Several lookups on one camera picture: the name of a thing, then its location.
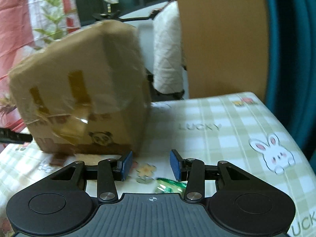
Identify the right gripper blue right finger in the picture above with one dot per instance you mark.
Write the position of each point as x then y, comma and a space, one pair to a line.
192, 171

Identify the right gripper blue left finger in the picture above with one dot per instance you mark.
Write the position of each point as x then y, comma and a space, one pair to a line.
109, 171

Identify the green candy wrapper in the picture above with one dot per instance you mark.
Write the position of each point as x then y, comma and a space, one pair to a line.
169, 186

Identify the red snack packet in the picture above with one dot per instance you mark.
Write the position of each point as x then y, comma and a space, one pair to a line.
61, 159

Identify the checkered printed tablecloth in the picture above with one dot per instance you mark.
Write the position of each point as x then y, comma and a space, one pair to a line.
237, 128

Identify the brown cardboard box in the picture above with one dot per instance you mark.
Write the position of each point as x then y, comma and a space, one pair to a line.
86, 93

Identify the white quilted blanket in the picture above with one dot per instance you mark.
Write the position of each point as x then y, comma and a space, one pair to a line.
168, 59

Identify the red printed backdrop cloth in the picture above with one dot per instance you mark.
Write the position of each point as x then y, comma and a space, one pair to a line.
28, 26

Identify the wooden cabinet panel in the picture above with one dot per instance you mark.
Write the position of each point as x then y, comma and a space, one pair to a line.
226, 46

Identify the black exercise bike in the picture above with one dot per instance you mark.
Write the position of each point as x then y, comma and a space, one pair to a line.
141, 13

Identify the teal curtain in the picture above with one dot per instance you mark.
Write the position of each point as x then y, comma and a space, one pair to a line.
290, 93

